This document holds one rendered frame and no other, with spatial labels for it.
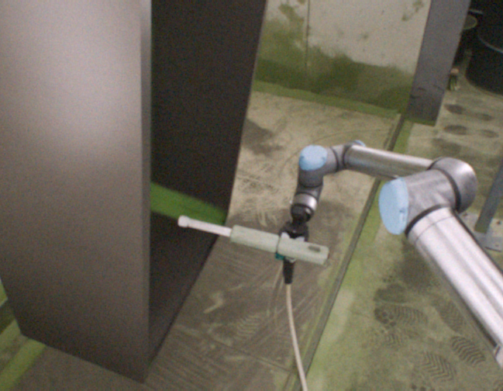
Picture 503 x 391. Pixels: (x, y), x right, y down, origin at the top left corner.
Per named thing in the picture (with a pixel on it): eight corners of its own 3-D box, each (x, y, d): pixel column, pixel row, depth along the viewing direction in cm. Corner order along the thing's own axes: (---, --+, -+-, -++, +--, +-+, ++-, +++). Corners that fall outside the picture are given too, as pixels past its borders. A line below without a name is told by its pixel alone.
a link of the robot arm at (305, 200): (318, 197, 160) (291, 191, 162) (315, 207, 157) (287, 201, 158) (315, 214, 166) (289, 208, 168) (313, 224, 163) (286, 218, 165)
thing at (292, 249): (325, 284, 158) (330, 243, 141) (322, 296, 155) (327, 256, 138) (191, 249, 168) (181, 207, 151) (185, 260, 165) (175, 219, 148)
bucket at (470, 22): (463, 71, 335) (474, 32, 316) (420, 64, 343) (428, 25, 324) (467, 53, 355) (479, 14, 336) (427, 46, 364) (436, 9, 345)
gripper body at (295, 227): (303, 251, 156) (311, 224, 164) (305, 236, 150) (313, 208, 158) (280, 246, 157) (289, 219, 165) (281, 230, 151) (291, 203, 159)
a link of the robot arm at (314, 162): (325, 139, 160) (322, 165, 169) (294, 147, 157) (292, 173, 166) (338, 157, 154) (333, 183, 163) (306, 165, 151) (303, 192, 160)
